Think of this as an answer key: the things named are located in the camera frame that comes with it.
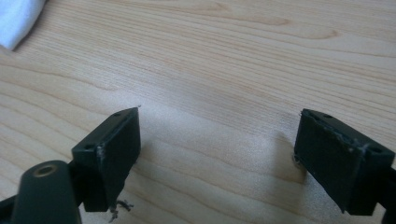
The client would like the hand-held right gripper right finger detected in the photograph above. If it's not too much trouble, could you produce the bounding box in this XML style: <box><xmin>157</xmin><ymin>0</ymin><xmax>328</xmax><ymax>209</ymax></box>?
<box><xmin>293</xmin><ymin>108</ymin><xmax>396</xmax><ymax>217</ymax></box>

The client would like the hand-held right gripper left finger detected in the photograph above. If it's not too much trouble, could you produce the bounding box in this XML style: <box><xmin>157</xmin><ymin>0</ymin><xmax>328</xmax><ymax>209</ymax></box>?
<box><xmin>71</xmin><ymin>106</ymin><xmax>142</xmax><ymax>213</ymax></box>

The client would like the white cloth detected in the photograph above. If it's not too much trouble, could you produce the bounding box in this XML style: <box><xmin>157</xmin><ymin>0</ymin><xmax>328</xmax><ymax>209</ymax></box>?
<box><xmin>0</xmin><ymin>0</ymin><xmax>48</xmax><ymax>51</ymax></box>

